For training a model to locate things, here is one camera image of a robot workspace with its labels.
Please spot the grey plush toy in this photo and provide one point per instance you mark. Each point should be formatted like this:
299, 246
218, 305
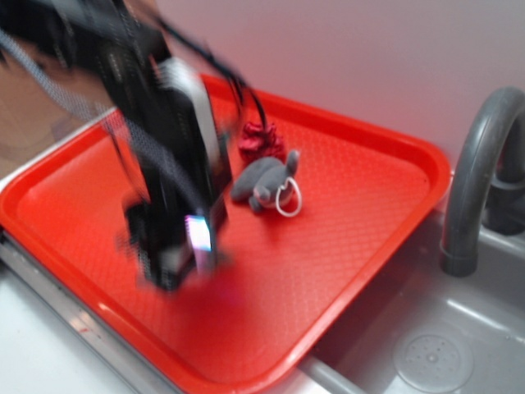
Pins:
270, 183

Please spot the grey toy faucet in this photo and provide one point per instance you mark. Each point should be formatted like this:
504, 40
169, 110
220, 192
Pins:
488, 185

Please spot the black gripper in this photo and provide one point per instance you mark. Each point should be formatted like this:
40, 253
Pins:
183, 162

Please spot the red crumpled paper ball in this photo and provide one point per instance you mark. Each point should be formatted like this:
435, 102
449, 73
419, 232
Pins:
258, 141

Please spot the brown cardboard panel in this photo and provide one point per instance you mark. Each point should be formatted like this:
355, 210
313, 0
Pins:
30, 121

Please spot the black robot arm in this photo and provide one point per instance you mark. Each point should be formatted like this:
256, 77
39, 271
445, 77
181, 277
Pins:
86, 34

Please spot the orange plastic tray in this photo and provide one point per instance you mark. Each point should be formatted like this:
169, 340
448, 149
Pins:
244, 328

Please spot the grey toy sink basin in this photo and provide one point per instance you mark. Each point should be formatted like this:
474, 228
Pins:
415, 329

